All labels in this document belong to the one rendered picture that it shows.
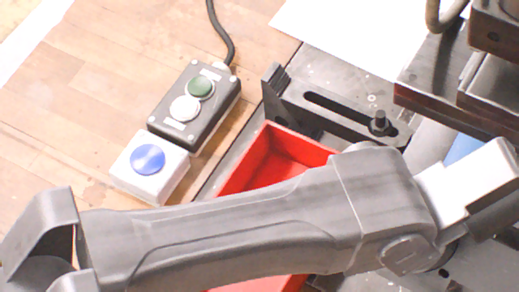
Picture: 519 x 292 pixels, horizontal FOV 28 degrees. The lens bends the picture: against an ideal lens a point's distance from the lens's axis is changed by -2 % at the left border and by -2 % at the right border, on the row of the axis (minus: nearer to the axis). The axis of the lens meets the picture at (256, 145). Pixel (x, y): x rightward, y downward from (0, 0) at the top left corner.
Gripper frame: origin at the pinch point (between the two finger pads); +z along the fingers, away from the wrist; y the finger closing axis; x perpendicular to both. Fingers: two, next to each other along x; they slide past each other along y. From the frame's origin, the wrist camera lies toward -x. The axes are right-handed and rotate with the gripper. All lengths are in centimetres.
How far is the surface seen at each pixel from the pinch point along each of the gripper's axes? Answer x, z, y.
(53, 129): 49, 13, -10
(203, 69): 36.3, 18.0, 3.6
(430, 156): 6.6, 12.0, 5.6
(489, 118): 0.3, -5.4, 11.1
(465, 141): 3.9, 12.8, 8.6
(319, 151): 18.2, 13.6, 1.0
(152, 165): 33.8, 9.9, -8.3
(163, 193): 31.5, 10.6, -10.5
